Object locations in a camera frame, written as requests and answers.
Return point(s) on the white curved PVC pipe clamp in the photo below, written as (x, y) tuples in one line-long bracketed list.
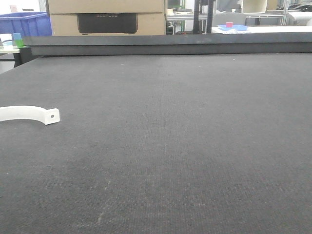
[(45, 116)]

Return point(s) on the blue tray with red cube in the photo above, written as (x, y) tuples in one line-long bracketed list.
[(230, 26)]

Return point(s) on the black metal stand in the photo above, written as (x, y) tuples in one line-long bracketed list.
[(198, 15)]

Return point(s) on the large cardboard box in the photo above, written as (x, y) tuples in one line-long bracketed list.
[(107, 17)]

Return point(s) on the black raised table ledge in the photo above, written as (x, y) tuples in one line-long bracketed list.
[(209, 44)]

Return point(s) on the blue plastic crate background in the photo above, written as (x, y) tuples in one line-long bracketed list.
[(28, 24)]

